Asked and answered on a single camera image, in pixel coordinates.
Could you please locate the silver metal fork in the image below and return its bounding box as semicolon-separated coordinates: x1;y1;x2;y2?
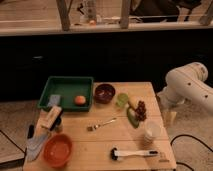
87;118;116;131

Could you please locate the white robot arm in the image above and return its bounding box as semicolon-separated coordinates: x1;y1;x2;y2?
157;62;213;127

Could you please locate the red grape bunch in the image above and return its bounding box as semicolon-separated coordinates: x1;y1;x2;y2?
135;101;146;121

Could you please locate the green avocado slice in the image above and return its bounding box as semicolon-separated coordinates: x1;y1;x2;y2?
127;108;139;128

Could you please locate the yellow banana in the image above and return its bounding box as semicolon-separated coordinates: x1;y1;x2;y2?
129;96;138;109

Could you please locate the dark red bowl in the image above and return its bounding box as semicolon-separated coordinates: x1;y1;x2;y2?
94;84;116;104

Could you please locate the orange fruit in tray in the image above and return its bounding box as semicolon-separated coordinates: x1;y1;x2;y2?
74;95;86;105

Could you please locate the green plastic tray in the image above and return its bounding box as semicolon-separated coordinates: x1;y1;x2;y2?
38;76;93;112

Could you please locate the wooden block with black base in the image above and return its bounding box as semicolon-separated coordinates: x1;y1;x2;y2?
41;106;63;131

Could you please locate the orange plastic bowl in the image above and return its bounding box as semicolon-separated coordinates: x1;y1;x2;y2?
43;134;72;168

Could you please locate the black cable on floor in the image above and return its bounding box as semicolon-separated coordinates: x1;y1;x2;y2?
170;133;213;171

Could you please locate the white handled dish brush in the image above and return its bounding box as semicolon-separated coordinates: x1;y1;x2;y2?
110;148;158;161

